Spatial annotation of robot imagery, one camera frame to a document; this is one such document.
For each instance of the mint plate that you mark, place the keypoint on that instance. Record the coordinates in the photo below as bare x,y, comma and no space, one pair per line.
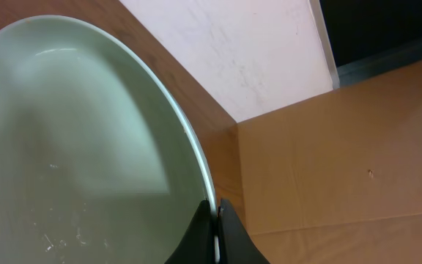
98,163

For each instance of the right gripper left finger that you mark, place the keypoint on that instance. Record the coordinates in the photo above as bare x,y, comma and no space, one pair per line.
197,244

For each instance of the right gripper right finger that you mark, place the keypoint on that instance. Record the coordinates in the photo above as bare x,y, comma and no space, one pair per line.
235,244

